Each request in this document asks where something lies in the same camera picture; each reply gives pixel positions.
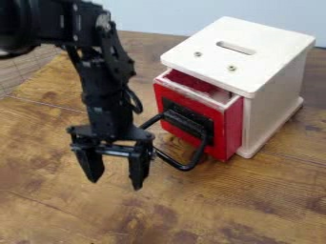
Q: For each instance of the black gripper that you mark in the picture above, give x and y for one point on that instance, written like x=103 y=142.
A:
x=113 y=135

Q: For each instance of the red drawer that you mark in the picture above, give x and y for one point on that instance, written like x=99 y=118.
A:
x=206 y=104

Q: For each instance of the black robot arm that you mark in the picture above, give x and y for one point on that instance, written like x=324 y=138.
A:
x=79 y=27

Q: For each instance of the white wooden drawer box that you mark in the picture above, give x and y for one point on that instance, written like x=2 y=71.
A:
x=254 y=61

